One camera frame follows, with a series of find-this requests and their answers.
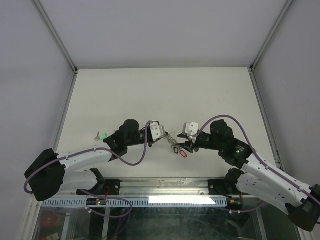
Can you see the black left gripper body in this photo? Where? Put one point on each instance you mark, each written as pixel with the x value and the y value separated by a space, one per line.
pixel 142 136

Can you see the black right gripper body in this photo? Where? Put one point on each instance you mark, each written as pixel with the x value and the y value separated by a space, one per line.
pixel 200 142

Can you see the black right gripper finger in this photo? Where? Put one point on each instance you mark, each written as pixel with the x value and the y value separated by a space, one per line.
pixel 183 135
pixel 185 145

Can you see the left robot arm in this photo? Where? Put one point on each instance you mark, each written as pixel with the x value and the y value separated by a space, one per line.
pixel 52 173

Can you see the black key tag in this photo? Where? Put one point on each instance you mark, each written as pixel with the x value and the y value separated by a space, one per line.
pixel 176 150

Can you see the green tag loose key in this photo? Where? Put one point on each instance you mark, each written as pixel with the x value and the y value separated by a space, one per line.
pixel 100 137

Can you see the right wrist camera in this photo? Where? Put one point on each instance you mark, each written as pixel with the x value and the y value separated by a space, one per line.
pixel 190 130

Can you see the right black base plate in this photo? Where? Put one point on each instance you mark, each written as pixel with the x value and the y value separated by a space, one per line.
pixel 220 187

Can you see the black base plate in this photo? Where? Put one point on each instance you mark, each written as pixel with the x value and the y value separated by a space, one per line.
pixel 220 187
pixel 105 187

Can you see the aluminium mounting rail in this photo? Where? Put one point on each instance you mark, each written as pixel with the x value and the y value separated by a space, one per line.
pixel 133 187

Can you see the white slotted cable duct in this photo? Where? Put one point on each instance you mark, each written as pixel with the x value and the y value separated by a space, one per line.
pixel 160 201

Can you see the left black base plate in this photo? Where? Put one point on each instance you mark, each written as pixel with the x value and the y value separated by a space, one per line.
pixel 105 187

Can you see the right aluminium frame post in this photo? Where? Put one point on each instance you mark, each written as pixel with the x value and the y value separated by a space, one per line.
pixel 272 32

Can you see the aluminium frame post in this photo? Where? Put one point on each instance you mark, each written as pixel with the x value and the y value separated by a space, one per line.
pixel 38 5
pixel 272 32

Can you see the left aluminium frame post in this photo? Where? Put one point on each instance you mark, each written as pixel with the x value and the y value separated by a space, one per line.
pixel 38 5

